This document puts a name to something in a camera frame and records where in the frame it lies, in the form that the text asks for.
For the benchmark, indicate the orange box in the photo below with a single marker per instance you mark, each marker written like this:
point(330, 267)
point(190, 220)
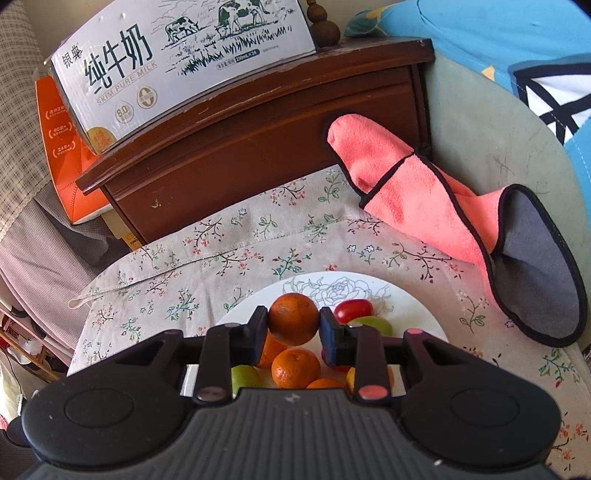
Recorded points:
point(67, 155)

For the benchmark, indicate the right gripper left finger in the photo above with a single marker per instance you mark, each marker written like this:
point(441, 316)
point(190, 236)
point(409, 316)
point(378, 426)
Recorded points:
point(222, 348)

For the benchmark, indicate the cardboard box yellow label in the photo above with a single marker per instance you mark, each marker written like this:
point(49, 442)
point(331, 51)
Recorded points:
point(120, 230)

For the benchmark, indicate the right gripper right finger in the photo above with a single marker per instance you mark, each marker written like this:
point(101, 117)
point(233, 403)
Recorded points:
point(363, 348)

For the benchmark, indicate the green fruit oval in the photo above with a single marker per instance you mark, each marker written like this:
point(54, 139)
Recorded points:
point(383, 326)

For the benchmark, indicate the green fruit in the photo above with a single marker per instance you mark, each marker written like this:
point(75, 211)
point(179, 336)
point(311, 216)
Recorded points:
point(245, 376)

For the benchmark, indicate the pink grey cloth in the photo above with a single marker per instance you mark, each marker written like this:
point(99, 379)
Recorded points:
point(526, 266)

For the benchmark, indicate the dark wooden cabinet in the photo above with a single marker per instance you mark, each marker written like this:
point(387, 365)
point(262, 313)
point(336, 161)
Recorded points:
point(260, 132)

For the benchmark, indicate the white floral plate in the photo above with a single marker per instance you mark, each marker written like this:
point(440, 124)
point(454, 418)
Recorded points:
point(391, 303)

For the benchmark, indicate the red cherry tomato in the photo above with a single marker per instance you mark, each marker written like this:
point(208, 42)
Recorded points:
point(350, 310)
point(339, 368)

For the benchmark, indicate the floral tablecloth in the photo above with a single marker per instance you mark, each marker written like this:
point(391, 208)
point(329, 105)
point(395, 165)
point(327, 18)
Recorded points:
point(310, 233)

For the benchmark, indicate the lone orange tangerine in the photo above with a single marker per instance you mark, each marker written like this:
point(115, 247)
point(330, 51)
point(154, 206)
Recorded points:
point(271, 349)

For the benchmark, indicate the white milk carton box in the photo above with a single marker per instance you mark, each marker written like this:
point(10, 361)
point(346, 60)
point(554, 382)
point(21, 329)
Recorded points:
point(135, 61)

